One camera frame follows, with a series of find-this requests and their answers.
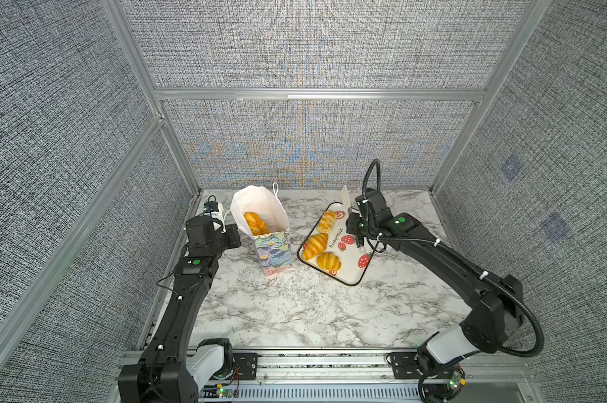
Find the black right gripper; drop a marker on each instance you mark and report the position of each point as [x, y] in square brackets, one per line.
[350, 222]

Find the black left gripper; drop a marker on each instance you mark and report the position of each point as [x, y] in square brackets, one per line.
[230, 232]

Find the white silver serving tongs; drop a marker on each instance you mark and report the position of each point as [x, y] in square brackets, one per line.
[348, 199]

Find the fake croissant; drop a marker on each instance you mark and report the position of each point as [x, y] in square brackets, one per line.
[315, 245]
[327, 221]
[329, 262]

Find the long fake bread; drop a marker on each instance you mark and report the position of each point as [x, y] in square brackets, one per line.
[256, 225]

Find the floral white paper bag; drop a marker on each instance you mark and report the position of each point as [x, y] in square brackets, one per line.
[259, 213]

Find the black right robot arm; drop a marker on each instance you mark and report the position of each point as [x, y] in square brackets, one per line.
[493, 318]

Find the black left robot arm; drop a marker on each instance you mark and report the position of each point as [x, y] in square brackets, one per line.
[161, 374]

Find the white tray black rim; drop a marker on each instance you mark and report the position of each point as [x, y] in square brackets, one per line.
[354, 262]

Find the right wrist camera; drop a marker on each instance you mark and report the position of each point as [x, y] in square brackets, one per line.
[374, 201]

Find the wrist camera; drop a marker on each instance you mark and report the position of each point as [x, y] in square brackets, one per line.
[374, 201]
[215, 211]

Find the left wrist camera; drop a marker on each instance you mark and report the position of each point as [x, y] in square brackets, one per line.
[215, 211]

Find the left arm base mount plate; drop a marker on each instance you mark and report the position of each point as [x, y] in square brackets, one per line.
[247, 364]

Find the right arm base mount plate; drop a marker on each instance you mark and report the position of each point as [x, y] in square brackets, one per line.
[405, 366]

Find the aluminium front rail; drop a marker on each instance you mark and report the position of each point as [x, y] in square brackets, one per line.
[363, 375]

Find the aluminium enclosure frame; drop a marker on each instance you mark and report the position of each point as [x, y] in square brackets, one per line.
[82, 83]

